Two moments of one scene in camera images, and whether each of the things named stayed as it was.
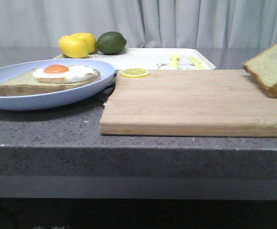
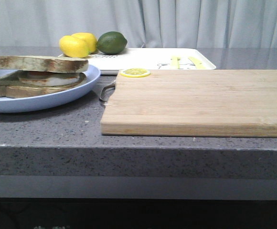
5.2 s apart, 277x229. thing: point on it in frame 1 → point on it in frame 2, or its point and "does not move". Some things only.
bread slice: [272, 67] → [37, 63]
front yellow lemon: [72, 46] does not move
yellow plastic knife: [198, 65] does not move
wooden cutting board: [201, 102] does not move
